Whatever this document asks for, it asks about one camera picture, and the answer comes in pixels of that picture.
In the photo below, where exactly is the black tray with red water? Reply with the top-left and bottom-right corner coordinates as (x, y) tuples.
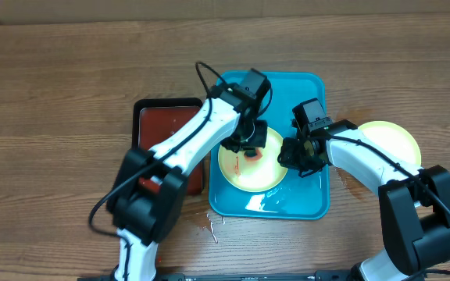
(130, 97), (205, 197)

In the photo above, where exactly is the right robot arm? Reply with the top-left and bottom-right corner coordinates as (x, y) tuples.
(277, 120), (450, 280)

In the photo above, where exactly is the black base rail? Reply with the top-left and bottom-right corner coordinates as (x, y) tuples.
(77, 269), (425, 281)

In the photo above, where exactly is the yellow plate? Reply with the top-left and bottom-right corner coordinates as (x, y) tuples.
(359, 121), (422, 165)
(218, 127), (288, 192)

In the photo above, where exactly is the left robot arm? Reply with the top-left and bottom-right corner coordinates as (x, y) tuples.
(103, 84), (271, 280)

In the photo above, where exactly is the green orange sponge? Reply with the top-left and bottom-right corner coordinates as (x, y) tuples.
(244, 148), (263, 162)

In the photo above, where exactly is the teal plastic tray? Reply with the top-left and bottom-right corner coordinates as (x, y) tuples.
(209, 72), (330, 220)

